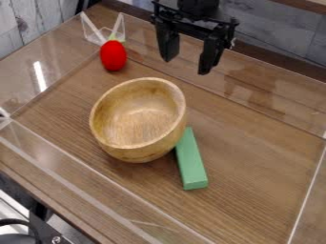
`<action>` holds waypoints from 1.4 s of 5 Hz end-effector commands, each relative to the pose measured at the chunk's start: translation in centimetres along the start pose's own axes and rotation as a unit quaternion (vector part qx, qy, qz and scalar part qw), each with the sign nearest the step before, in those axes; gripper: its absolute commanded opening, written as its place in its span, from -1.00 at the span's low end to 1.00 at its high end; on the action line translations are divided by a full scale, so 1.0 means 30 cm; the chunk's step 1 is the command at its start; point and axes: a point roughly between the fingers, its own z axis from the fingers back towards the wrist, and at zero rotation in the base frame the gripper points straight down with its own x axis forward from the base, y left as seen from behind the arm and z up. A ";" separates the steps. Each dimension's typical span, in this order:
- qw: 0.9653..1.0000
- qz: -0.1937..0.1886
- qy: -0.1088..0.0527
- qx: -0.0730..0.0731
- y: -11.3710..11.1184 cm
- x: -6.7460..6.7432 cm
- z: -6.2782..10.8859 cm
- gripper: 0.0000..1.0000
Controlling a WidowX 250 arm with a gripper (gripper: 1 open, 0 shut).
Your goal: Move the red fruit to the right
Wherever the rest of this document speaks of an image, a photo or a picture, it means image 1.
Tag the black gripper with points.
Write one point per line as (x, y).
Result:
(200, 19)

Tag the red strawberry toy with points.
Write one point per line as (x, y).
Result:
(112, 54)

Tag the wooden bowl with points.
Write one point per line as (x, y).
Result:
(137, 119)

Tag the green rectangular block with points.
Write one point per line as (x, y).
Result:
(189, 162)

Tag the black metal stand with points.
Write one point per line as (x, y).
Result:
(22, 217)

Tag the clear acrylic corner bracket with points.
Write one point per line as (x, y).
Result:
(99, 36)

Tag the clear acrylic tray wall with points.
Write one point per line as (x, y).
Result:
(100, 207)

